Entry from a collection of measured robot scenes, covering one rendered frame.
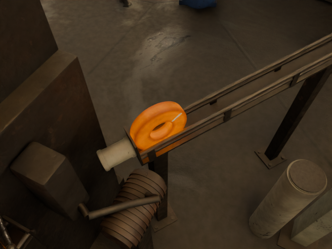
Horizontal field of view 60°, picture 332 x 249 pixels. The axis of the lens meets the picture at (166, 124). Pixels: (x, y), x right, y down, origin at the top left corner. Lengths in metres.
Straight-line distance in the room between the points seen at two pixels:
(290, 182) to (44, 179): 0.70
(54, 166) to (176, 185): 0.90
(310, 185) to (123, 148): 0.57
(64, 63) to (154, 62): 1.31
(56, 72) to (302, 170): 0.76
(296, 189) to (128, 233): 0.51
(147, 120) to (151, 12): 1.80
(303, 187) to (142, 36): 1.59
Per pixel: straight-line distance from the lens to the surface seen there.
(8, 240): 0.49
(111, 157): 0.75
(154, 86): 1.82
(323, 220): 1.21
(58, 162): 0.64
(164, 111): 0.70
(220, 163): 1.53
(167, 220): 1.38
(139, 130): 0.71
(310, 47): 1.04
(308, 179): 0.99
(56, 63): 0.72
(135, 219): 0.85
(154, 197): 0.83
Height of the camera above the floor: 1.33
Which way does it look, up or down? 55 degrees down
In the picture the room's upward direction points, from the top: straight up
